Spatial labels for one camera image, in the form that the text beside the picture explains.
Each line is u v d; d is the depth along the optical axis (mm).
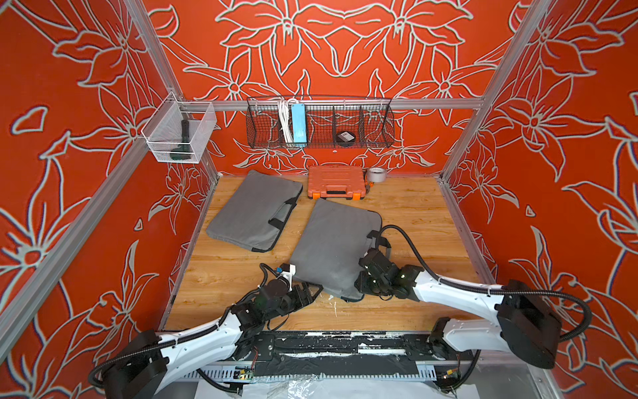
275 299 619
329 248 924
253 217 1024
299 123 895
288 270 769
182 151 797
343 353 727
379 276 655
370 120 1003
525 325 410
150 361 468
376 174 1168
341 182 1149
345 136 956
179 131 887
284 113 878
